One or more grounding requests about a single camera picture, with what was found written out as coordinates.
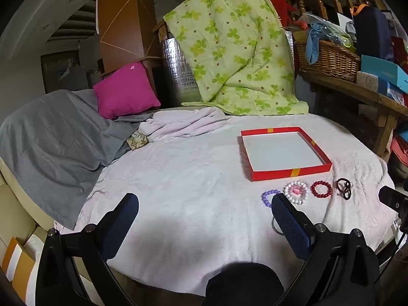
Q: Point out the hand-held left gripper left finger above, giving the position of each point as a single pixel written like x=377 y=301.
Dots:
x=124 y=216

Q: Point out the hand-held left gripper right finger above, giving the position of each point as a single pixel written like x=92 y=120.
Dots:
x=290 y=223

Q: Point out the silver bangle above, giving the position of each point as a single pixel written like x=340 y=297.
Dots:
x=273 y=226

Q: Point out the red cardboard tray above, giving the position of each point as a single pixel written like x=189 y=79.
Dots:
x=280 y=153

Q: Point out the red bag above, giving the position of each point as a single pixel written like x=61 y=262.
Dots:
x=400 y=156

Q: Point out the pale pink blanket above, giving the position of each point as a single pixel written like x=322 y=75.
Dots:
x=191 y=181

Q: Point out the small floral cushion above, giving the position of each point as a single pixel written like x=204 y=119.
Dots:
x=137 y=140

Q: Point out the grey blanket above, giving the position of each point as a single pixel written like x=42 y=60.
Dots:
x=57 y=146

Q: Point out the white patterned box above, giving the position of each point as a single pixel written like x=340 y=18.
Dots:
x=369 y=81

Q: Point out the wooden bench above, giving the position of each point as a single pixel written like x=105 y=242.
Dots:
x=344 y=86

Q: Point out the magenta pillow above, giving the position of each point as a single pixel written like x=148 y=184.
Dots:
x=124 y=92

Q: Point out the blue cardboard box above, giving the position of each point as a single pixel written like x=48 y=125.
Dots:
x=382 y=68

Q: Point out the wicker basket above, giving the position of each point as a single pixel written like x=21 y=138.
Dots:
x=331 y=60

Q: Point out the silver foil sheet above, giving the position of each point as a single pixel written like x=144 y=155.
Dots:
x=178 y=70

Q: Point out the navy backpack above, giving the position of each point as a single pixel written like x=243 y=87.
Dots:
x=373 y=32

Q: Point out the blue cloth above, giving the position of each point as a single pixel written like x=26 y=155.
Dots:
x=314 y=41

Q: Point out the green floral quilt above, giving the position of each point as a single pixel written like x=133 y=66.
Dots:
x=229 y=44

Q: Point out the orange wooden panel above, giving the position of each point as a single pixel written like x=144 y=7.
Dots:
x=121 y=16

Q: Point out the red cloth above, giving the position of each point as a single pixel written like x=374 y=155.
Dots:
x=282 y=9

